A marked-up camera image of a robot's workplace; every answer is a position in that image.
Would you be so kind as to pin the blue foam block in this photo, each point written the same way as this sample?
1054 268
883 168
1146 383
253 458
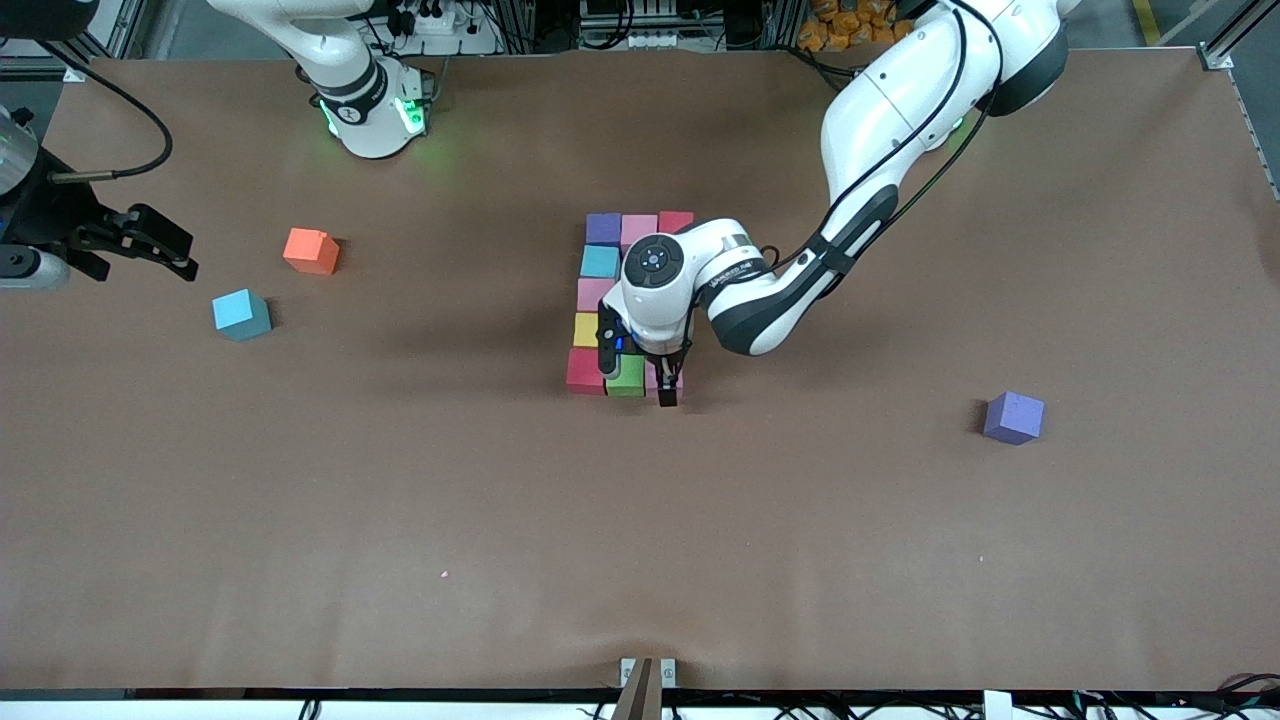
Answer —
240 315
600 262

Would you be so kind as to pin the paper table cover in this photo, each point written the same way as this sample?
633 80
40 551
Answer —
640 560

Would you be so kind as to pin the white power strip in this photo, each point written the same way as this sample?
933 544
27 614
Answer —
650 40
440 22

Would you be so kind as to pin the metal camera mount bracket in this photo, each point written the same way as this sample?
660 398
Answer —
648 690

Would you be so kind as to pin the bag of orange snacks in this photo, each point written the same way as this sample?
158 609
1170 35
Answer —
850 25

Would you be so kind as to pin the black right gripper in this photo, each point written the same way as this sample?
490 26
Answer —
52 215

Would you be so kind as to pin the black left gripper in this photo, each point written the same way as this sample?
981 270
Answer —
667 386

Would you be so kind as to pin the green foam block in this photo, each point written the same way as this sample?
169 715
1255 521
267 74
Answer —
628 378

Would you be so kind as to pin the orange foam block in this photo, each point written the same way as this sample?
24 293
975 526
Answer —
310 252

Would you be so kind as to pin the yellow foam block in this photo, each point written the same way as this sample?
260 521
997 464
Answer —
585 330

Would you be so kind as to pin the purple foam block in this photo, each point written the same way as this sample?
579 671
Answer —
603 228
1013 418

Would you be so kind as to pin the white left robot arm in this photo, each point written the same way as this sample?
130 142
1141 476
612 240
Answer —
655 275

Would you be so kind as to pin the mauve pink foam block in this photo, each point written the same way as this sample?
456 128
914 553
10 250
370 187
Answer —
638 230

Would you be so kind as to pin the red foam block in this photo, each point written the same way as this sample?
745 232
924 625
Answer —
674 220
585 372

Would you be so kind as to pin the small white box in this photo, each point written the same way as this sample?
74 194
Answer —
997 705

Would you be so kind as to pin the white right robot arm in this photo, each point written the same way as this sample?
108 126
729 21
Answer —
355 90

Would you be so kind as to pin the aluminium frame post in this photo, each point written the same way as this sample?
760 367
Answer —
1215 58
75 68
783 22
518 22

